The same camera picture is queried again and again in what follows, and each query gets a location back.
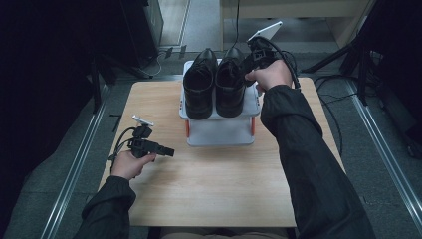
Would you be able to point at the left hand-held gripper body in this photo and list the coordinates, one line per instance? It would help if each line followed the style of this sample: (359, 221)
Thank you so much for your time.
(142, 144)

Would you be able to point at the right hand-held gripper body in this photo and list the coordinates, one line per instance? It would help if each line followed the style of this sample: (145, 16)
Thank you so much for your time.
(263, 53)

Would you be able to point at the black leather shoe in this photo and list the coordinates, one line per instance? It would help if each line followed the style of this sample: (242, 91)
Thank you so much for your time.
(230, 89)
(199, 86)

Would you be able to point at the white shoe rack orange posts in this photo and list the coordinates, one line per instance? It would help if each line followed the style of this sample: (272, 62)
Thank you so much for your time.
(219, 132)

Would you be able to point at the person's right hand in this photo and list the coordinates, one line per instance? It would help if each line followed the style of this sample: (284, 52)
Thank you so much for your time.
(272, 76)

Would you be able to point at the person's left hand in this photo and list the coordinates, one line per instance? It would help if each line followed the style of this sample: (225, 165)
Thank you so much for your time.
(127, 166)

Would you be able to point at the light wooden cabinet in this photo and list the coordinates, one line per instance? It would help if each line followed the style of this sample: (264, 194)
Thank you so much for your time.
(298, 13)

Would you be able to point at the black metal stand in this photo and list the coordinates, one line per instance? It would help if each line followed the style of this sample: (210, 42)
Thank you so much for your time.
(106, 73)

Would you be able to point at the black tripod stand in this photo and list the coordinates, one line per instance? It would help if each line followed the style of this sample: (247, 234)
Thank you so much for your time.
(356, 56)

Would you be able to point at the dark cabinet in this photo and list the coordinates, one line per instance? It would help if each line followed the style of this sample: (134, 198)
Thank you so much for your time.
(142, 30)

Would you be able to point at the metal floor rail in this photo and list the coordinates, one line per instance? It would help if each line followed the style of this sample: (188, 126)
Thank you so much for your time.
(384, 156)
(74, 169)

